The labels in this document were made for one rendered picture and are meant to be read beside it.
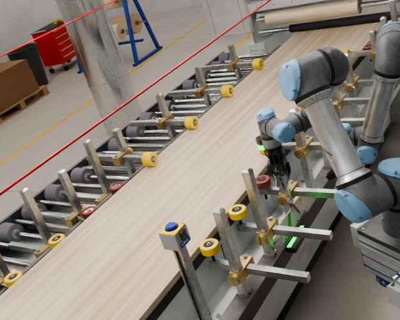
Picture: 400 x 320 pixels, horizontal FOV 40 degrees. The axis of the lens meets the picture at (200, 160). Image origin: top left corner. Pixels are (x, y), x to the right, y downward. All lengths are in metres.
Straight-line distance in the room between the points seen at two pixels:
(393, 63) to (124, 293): 1.29
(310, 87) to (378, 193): 0.37
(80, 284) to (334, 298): 1.50
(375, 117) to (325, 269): 1.53
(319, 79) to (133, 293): 1.06
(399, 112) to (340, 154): 3.25
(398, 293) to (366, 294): 1.43
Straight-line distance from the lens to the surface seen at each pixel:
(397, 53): 2.01
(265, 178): 2.60
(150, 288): 2.15
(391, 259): 1.94
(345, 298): 3.21
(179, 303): 2.26
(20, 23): 10.87
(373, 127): 2.11
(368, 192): 1.69
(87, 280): 2.35
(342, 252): 3.53
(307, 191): 2.51
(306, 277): 2.10
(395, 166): 1.77
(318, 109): 1.70
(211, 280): 2.42
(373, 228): 1.90
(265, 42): 4.96
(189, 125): 3.35
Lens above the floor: 2.15
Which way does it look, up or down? 25 degrees down
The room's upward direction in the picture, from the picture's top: 18 degrees counter-clockwise
